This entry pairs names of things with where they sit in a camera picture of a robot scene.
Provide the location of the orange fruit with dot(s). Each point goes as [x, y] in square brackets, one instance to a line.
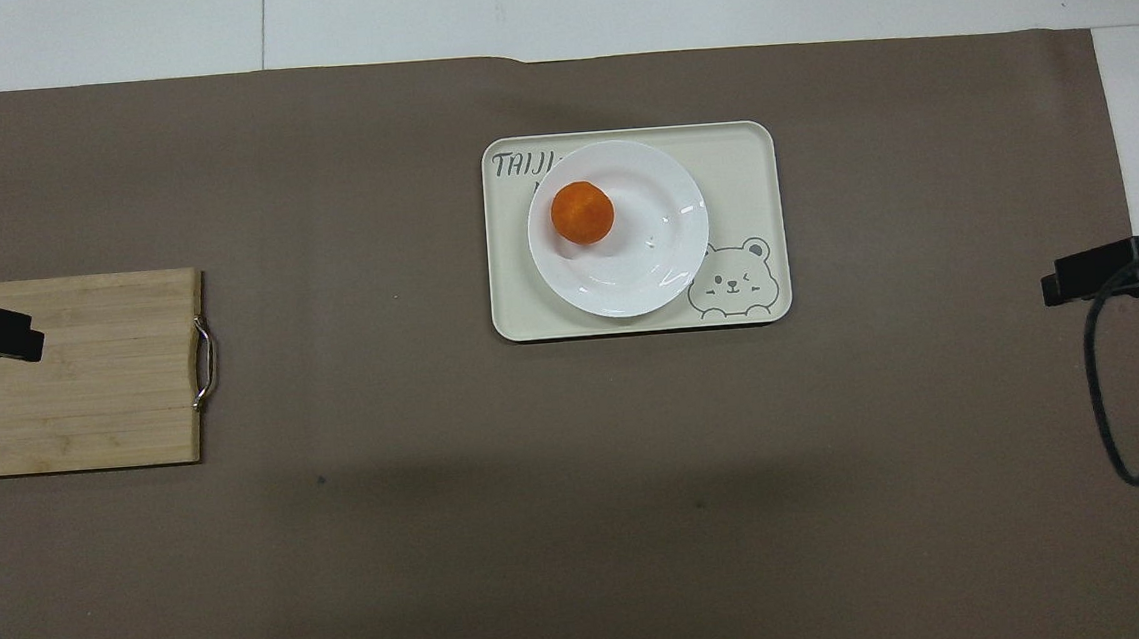
[582, 212]

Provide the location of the white round plate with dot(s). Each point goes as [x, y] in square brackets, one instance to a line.
[645, 254]

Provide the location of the cream tray with bear print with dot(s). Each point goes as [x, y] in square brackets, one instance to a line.
[740, 177]

